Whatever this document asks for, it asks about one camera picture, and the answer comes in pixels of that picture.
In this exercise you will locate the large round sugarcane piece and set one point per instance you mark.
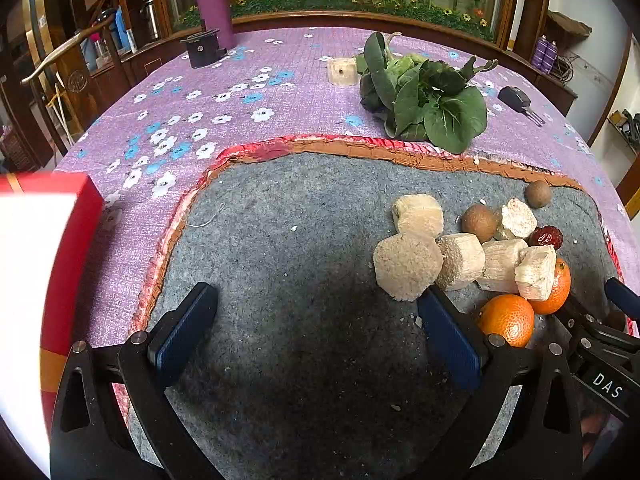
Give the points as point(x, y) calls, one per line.
point(406, 265)

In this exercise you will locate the brown longan fruit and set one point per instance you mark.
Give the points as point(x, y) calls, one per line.
point(480, 221)

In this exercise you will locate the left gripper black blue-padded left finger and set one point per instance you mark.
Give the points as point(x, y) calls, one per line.
point(89, 437)

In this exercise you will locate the grey felt mat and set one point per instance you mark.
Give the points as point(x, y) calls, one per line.
point(310, 370)

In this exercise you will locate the orange tangerine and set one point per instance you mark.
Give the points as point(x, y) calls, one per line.
point(559, 292)
point(510, 316)

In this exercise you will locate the person right hand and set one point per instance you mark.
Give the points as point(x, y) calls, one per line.
point(591, 425)

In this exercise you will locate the purple floral tablecloth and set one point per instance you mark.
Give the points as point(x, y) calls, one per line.
point(149, 148)

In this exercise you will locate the black car key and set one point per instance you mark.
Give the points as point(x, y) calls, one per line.
point(519, 101)

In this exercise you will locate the sugarcane piece top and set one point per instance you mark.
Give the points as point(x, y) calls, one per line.
point(418, 214)

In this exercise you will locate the brown longan far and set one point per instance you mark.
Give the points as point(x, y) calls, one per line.
point(538, 194)

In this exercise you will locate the purple thermos bottle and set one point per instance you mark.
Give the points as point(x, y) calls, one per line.
point(214, 0)

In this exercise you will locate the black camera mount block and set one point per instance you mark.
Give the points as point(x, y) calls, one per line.
point(203, 48)

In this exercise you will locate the purple bottles on shelf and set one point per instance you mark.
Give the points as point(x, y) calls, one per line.
point(545, 54)

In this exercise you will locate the red jujube date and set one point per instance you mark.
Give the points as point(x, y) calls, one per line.
point(546, 236)

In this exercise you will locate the sugarcane piece long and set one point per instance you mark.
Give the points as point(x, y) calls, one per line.
point(501, 259)

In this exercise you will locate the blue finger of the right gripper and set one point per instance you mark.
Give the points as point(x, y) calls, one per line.
point(623, 297)

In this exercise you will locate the sugarcane piece cylinder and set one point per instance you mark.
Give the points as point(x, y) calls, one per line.
point(463, 260)

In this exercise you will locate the red white box tray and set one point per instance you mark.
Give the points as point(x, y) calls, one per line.
point(48, 220)

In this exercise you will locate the wooden chair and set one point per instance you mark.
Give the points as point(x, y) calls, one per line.
point(74, 86)

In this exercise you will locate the green leafy vegetable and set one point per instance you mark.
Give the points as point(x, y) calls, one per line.
point(418, 99)

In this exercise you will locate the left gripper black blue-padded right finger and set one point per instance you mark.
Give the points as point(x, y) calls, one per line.
point(542, 439)

